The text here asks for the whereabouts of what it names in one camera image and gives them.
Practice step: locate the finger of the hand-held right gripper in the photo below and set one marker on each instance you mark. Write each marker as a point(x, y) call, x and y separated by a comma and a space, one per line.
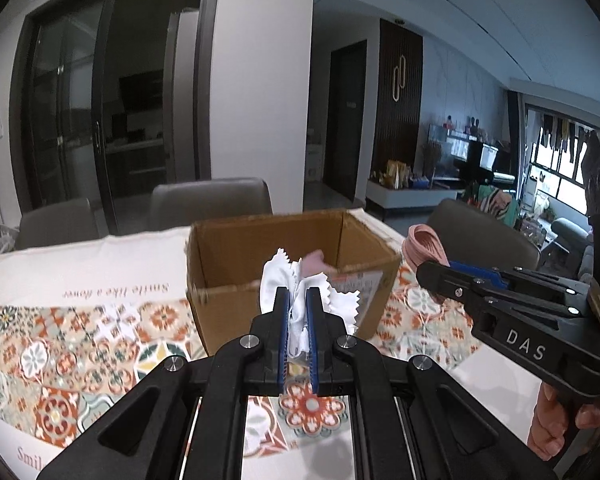
point(445, 285)
point(480, 272)

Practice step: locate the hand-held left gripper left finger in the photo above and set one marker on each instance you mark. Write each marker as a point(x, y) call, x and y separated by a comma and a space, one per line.
point(281, 340)

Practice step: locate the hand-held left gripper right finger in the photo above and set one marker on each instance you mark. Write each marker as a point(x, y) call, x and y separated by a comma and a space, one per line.
point(314, 340)

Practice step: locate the white zigzag edged cloth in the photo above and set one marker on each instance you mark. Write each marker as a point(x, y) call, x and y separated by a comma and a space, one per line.
point(275, 285)

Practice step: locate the brown cardboard box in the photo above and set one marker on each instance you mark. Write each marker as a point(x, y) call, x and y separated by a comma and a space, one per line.
point(220, 320)

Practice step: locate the pink fringed towel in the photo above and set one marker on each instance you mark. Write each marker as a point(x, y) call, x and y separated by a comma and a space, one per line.
point(312, 262)

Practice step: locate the person's right hand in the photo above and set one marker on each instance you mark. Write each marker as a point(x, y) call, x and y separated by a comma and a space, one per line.
point(550, 425)

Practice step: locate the grey dining chair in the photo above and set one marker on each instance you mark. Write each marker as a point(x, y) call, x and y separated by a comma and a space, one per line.
point(485, 240)
point(210, 205)
point(55, 225)

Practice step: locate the colourful clothes pile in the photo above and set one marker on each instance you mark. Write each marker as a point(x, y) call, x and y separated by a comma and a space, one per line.
point(490, 202)

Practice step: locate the grey sofa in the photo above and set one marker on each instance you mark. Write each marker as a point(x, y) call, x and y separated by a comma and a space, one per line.
point(572, 245)

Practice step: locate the black piano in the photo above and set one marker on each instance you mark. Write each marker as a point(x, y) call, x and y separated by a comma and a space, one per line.
point(495, 165)

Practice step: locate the yellow paper bags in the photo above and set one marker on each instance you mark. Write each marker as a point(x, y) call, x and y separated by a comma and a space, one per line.
point(397, 174)

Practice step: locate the dried flower bouquet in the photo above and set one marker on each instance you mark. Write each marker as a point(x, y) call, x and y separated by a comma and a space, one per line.
point(432, 157)

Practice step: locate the large grid window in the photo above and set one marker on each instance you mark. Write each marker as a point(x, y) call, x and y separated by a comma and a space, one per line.
point(560, 160)

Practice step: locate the dark interior door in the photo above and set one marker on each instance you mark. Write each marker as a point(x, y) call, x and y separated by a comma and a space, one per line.
point(346, 120)

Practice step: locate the white floral tile tablecloth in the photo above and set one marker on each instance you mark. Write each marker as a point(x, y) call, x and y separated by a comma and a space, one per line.
point(80, 310)

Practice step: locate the dark sliding glass door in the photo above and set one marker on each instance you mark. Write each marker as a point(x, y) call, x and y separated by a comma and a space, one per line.
point(115, 110)

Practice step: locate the dark slatted wall panel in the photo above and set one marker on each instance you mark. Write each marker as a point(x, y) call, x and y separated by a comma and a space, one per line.
point(397, 110)

